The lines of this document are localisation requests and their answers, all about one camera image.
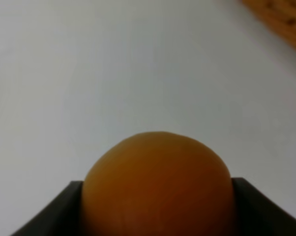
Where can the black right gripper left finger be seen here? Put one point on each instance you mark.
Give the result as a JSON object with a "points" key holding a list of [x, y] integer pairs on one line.
{"points": [[59, 218]]}

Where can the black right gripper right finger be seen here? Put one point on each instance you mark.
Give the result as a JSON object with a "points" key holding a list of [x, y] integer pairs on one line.
{"points": [[258, 215]]}

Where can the red yellow apple fruit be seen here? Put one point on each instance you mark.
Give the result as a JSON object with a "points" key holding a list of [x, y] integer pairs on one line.
{"points": [[159, 184]]}

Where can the orange wicker basket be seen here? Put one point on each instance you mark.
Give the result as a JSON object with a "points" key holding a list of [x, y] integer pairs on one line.
{"points": [[278, 15]]}

